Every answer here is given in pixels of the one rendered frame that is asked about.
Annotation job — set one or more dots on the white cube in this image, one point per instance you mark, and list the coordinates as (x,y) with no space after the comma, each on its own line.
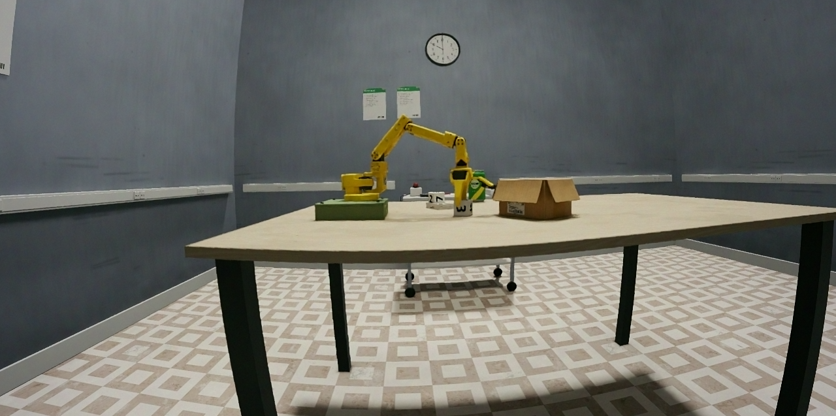
(436,197)
(465,209)

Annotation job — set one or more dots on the green and yellow drink can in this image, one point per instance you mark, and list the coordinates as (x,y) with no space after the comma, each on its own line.
(475,191)

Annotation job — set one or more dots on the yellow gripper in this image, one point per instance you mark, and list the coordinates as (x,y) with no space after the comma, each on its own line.
(461,178)

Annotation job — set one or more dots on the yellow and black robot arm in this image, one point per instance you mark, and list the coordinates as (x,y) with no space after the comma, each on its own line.
(355,183)

